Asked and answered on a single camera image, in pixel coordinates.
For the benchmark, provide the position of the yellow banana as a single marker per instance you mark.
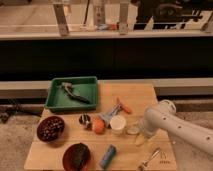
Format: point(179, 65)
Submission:
point(140, 139)

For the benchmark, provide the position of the green plastic tray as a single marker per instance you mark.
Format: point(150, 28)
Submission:
point(57, 100)

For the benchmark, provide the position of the orange fruit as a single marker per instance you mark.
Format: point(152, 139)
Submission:
point(98, 126)

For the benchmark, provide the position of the white cup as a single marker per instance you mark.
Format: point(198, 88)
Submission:
point(118, 124)

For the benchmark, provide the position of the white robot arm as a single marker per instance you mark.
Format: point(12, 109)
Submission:
point(162, 116)

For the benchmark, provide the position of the dark purple bowl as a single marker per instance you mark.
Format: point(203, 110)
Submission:
point(50, 129)

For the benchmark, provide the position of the small dark metallic ball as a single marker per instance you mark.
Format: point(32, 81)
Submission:
point(85, 120)

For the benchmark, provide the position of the light blue scoop utensil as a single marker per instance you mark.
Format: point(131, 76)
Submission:
point(106, 117)

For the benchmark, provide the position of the wooden board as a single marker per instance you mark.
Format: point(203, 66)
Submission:
point(136, 96)

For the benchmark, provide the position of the orange carrot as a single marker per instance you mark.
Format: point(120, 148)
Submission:
point(124, 107)

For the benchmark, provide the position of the white oval shell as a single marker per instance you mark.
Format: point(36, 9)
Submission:
point(133, 130)

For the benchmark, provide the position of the red bowl with dark contents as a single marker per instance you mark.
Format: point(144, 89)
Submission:
point(76, 158)

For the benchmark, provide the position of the blue rectangular block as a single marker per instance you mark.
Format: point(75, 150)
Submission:
point(107, 157)

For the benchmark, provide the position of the dark garlic press tool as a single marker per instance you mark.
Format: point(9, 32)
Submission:
point(69, 90)

